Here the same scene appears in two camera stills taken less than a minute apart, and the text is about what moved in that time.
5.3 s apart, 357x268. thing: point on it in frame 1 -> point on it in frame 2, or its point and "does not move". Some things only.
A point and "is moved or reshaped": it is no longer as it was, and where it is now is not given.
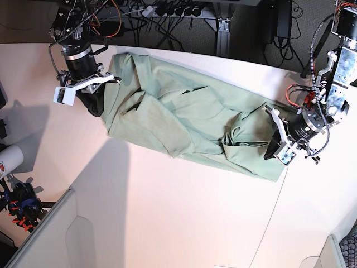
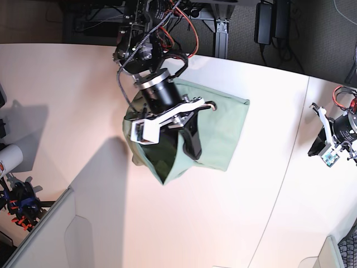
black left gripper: (95, 101) -> (192, 144)
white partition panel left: (87, 228) does not move
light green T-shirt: (191, 114) is moved or reshaped
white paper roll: (11, 157) does not move
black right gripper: (297, 129) -> (343, 131)
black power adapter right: (284, 18) does not move
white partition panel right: (331, 256) does not move
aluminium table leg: (223, 37) does not move
